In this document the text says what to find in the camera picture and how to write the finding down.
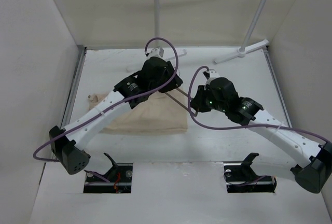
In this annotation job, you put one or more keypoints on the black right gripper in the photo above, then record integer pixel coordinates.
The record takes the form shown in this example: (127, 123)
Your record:
(197, 103)

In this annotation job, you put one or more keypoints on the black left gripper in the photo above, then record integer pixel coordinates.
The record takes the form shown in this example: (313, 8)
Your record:
(176, 83)

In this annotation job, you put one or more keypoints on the beige trousers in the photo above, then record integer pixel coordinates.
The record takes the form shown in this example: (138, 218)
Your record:
(159, 115)

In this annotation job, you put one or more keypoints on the grey wire hanger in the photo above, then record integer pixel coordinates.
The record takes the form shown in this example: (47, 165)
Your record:
(177, 99)

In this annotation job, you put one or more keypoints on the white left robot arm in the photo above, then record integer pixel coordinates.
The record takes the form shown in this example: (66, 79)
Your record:
(68, 143)

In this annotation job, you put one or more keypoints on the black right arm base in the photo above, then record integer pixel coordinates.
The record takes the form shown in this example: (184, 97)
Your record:
(241, 178)

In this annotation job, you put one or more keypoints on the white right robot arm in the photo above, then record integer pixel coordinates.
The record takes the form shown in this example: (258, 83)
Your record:
(311, 162)

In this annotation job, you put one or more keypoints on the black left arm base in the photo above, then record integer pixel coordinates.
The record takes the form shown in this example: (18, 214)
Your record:
(117, 180)

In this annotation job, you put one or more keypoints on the white clothes rack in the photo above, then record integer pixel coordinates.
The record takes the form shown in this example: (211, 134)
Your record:
(228, 23)

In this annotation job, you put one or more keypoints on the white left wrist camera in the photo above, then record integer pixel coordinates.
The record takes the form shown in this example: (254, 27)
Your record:
(156, 52)

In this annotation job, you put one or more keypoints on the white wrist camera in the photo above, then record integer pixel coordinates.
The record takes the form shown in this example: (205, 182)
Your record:
(156, 52)
(211, 74)

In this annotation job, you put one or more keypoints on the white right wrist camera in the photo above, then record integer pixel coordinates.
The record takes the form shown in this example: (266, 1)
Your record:
(211, 74)

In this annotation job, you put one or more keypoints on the aluminium table edge rail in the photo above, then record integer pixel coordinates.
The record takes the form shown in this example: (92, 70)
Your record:
(82, 50)

